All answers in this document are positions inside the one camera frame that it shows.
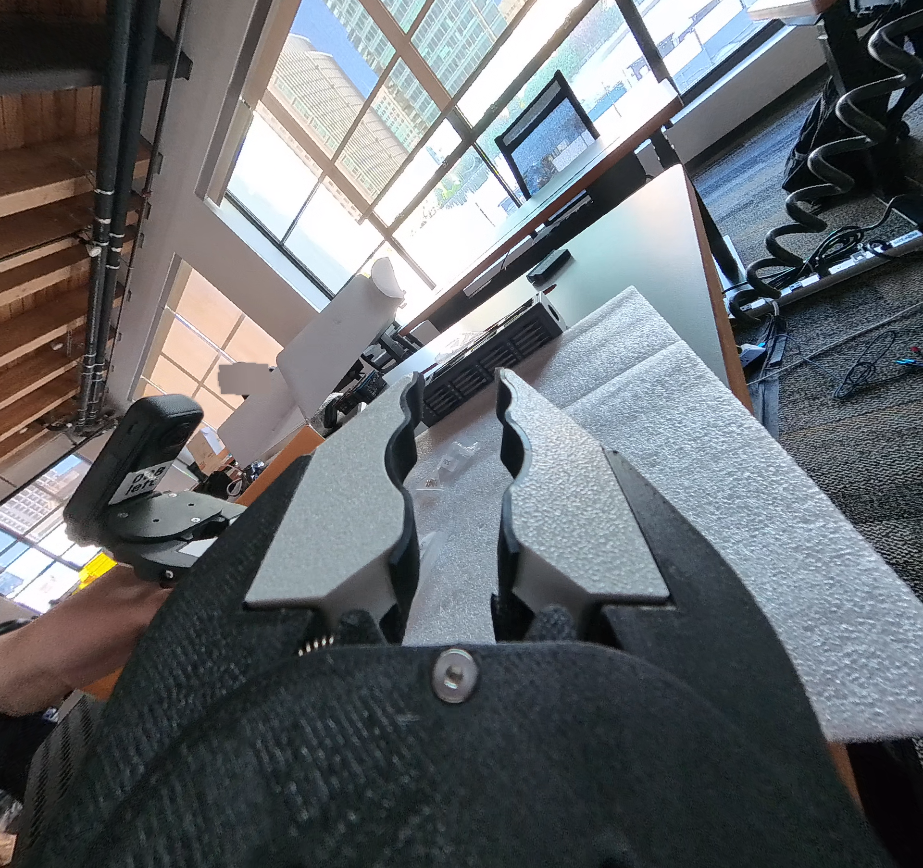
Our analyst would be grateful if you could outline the small clear screw bag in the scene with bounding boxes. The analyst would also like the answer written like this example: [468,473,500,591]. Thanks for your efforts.
[431,441,481,487]

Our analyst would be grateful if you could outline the paned window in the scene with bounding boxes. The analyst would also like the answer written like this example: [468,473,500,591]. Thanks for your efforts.
[0,453,109,613]

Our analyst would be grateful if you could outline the white power strip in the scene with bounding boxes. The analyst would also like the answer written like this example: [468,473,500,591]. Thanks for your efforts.
[728,232,923,315]

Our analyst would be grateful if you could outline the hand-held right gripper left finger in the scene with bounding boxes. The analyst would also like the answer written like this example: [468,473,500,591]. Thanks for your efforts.
[244,371,426,644]

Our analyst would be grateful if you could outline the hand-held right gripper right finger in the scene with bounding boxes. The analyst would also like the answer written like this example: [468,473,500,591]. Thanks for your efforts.
[492,369,672,640]

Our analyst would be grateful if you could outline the orange-blind window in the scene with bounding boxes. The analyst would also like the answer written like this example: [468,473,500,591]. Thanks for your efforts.
[133,259,289,451]

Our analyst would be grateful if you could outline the black slotted case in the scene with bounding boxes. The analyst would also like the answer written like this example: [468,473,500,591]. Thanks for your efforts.
[422,293,565,428]

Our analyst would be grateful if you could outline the large city-view window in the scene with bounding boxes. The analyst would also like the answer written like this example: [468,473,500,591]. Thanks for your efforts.
[205,0,787,292]

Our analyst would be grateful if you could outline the white foam sheet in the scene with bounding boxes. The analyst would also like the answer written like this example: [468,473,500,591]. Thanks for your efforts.
[400,285,923,744]

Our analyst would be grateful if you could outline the black mesh office chair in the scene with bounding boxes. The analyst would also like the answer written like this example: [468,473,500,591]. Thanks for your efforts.
[0,691,105,868]
[494,69,601,200]

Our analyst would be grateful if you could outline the grey desk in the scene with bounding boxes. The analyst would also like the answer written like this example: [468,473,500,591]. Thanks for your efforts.
[234,163,866,807]

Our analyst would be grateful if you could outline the black coiled cable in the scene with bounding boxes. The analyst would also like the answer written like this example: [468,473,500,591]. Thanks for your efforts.
[746,10,923,307]

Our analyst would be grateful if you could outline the black ceiling pipes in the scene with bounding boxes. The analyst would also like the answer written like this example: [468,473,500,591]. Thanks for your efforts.
[75,0,196,436]

